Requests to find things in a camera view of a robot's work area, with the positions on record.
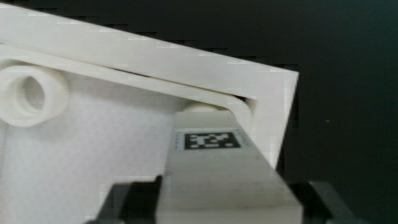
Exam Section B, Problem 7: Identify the white U-shaped fence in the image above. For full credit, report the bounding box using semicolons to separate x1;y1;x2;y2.
0;3;299;162

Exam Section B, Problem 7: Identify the white desk tabletop tray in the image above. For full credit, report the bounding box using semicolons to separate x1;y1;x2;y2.
0;45;251;224

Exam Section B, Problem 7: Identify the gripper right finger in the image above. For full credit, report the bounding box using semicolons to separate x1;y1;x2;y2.
290;181;356;224

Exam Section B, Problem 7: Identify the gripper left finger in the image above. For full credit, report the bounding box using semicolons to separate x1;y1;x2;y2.
86;176;162;224

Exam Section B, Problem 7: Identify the white desk leg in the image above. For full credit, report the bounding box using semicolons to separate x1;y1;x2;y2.
155;103;303;224

